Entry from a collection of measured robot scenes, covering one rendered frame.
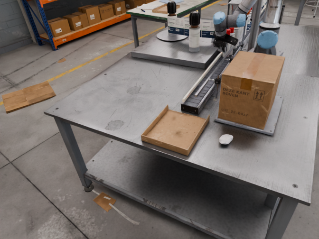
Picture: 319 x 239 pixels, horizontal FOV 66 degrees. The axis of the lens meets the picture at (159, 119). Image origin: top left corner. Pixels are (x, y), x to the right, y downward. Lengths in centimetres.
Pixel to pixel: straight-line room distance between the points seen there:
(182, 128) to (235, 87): 34
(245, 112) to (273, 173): 33
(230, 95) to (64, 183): 165
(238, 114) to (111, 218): 123
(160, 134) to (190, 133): 16
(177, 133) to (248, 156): 37
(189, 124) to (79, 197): 122
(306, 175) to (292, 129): 30
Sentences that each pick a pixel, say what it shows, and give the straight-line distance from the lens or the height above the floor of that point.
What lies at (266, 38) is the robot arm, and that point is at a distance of 167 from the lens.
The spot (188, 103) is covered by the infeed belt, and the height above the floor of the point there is 88.
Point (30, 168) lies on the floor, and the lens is 266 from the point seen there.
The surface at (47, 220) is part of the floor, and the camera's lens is 220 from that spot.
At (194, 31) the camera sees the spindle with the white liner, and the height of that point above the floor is 105.
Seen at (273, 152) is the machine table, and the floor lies 83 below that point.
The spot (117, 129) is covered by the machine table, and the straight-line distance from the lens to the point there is 139.
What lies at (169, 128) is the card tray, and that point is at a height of 83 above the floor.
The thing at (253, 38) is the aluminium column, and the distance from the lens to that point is 207.
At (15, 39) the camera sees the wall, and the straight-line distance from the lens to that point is 582.
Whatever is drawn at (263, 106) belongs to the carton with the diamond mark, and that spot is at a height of 99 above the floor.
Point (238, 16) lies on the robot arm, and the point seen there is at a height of 123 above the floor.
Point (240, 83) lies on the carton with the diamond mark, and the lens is 124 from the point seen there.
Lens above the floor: 170
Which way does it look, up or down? 38 degrees down
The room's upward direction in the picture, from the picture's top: 5 degrees counter-clockwise
